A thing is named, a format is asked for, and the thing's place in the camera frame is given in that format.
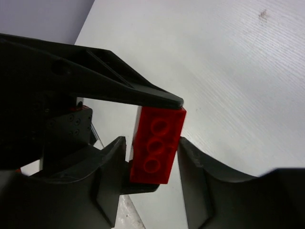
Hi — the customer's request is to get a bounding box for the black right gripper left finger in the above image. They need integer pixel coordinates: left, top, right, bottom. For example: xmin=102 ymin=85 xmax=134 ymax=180
xmin=0 ymin=136 xmax=126 ymax=229

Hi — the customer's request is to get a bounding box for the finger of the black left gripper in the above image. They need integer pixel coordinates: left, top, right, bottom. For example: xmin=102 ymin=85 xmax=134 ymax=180
xmin=121 ymin=161 xmax=160 ymax=195

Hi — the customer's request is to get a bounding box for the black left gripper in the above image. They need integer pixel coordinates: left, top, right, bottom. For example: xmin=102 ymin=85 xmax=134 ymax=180
xmin=0 ymin=34 xmax=183 ymax=170

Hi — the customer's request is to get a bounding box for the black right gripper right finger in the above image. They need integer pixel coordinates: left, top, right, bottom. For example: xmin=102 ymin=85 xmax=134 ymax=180
xmin=178 ymin=137 xmax=305 ymax=229

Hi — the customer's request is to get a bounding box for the red lego brick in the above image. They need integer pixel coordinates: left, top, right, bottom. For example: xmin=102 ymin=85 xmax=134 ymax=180
xmin=130 ymin=107 xmax=186 ymax=184

